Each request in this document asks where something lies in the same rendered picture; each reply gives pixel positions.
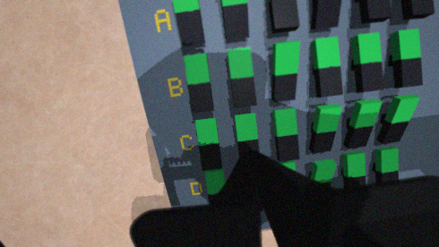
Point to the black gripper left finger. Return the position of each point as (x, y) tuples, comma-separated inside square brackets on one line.
[(231, 219)]

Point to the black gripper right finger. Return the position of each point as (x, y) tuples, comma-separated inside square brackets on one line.
[(303, 212)]

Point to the grey switch panel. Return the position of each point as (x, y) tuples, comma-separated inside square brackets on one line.
[(345, 92)]

